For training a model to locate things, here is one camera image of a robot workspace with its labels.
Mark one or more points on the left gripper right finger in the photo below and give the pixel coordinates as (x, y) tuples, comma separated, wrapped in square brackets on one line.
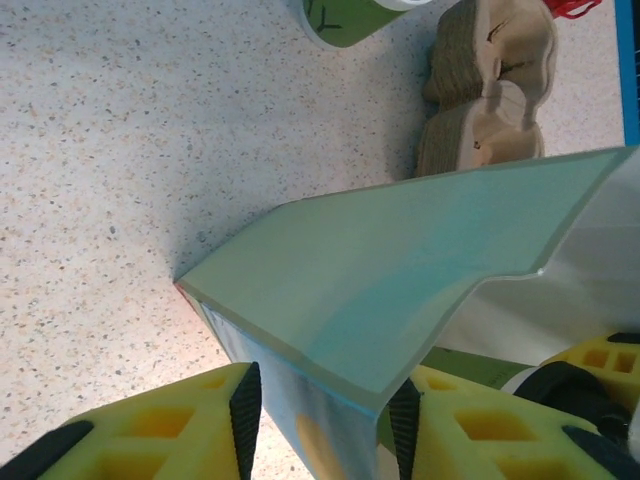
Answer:
[(475, 440)]

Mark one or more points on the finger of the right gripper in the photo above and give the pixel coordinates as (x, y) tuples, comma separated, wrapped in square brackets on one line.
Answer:
[(615, 365)]

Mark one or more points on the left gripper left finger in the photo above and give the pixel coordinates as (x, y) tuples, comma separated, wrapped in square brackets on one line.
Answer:
[(150, 440)]

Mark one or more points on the black plastic cup lid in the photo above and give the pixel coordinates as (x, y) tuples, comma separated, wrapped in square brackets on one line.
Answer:
[(565, 395)]

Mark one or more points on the green paper coffee cup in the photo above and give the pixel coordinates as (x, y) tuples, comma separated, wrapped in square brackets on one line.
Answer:
[(475, 367)]

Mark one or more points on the white green paper bag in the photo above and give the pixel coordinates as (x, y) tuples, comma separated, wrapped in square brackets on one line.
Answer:
[(375, 275)]

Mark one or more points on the stack of cardboard cup carriers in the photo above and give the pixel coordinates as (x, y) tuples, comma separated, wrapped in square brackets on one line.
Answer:
[(500, 100)]

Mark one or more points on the blue table rim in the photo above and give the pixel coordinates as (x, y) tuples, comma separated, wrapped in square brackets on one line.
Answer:
[(631, 75)]

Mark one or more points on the red straw holder cup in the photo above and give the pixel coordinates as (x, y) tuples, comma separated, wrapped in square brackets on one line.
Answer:
[(575, 7)]

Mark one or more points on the stack of paper cups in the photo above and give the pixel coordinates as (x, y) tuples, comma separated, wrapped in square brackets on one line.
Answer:
[(350, 25)]

